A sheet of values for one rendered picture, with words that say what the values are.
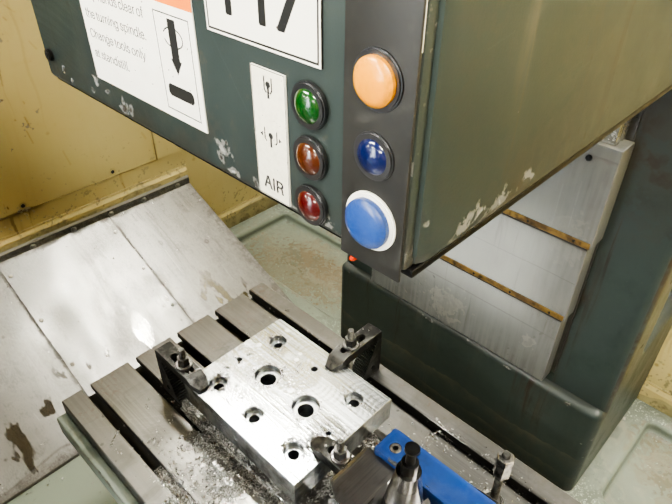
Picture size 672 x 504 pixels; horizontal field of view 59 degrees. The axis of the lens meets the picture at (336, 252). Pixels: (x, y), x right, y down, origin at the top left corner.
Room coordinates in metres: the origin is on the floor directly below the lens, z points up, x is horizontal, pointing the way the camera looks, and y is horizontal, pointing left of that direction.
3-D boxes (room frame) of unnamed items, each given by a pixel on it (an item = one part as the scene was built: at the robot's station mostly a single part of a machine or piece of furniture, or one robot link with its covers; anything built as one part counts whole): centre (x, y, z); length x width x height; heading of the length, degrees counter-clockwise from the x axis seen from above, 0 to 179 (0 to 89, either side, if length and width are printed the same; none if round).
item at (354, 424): (0.68, 0.08, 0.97); 0.29 x 0.23 x 0.05; 46
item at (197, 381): (0.72, 0.27, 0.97); 0.13 x 0.03 x 0.15; 46
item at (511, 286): (0.95, -0.26, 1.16); 0.48 x 0.05 x 0.51; 46
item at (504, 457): (0.53, -0.26, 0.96); 0.03 x 0.03 x 0.13
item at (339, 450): (0.53, -0.01, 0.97); 0.13 x 0.03 x 0.15; 46
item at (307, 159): (0.30, 0.02, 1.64); 0.02 x 0.01 x 0.02; 46
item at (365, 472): (0.37, -0.03, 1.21); 0.07 x 0.05 x 0.01; 136
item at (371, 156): (0.27, -0.02, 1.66); 0.02 x 0.01 x 0.02; 46
